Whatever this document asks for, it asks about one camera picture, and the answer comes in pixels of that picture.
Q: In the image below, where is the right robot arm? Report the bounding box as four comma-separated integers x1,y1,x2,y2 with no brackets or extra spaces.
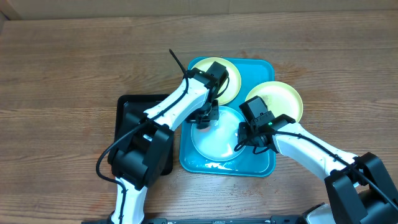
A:
234,96,397,224

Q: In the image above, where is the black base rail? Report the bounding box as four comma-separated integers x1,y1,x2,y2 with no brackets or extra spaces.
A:
81,214,305,224

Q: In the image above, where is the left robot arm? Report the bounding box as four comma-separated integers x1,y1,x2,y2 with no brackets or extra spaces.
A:
103,62,229,223

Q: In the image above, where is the yellow-green plate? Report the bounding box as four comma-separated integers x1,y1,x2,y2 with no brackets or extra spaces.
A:
246,81,303,122
193,57,241,105

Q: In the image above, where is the teal plastic tray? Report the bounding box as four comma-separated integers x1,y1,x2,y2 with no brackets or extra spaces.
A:
179,58,276,177

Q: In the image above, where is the light blue plate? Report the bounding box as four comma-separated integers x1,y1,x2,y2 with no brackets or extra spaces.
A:
191,106,244,161

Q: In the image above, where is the green orange scrub sponge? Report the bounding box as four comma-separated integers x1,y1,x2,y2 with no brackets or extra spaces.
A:
197,123,211,131

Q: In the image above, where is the black plastic tray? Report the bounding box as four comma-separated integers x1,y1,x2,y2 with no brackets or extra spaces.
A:
114,94,174,176

